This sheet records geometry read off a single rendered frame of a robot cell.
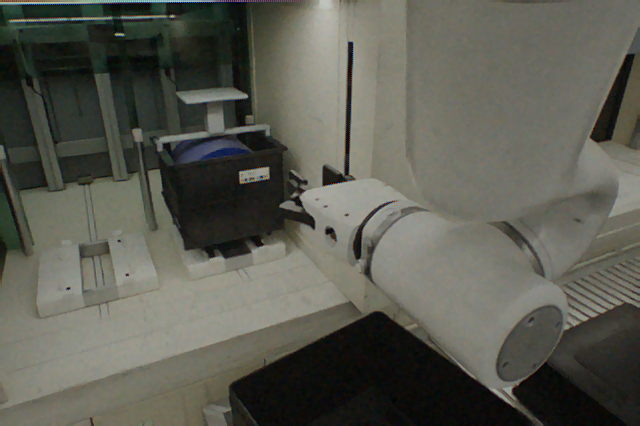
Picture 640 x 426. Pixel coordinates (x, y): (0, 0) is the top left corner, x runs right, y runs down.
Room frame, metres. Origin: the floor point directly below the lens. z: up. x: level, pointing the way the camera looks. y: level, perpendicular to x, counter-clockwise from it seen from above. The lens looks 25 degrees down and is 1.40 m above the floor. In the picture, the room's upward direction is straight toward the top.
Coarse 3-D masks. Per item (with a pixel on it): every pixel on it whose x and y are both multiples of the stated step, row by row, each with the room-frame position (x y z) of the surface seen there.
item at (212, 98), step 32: (192, 96) 0.90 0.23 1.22; (224, 96) 0.90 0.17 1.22; (256, 128) 0.95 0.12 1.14; (160, 160) 0.93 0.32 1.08; (224, 160) 0.83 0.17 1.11; (256, 160) 0.85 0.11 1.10; (192, 192) 0.80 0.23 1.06; (224, 192) 0.82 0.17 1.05; (256, 192) 0.85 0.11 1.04; (192, 224) 0.79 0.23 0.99; (224, 224) 0.82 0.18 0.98; (256, 224) 0.85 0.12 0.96
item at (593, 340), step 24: (624, 312) 0.69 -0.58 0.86; (576, 336) 0.63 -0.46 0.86; (600, 336) 0.63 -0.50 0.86; (624, 336) 0.63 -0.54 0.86; (552, 360) 0.57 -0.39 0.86; (576, 360) 0.57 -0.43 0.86; (600, 360) 0.57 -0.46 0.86; (624, 360) 0.57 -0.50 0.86; (528, 384) 0.58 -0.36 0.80; (552, 384) 0.55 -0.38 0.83; (576, 384) 0.52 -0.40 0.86; (600, 384) 0.52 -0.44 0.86; (624, 384) 0.52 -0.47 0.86; (552, 408) 0.54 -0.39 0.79; (576, 408) 0.51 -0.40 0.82; (600, 408) 0.48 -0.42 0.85; (624, 408) 0.47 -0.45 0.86
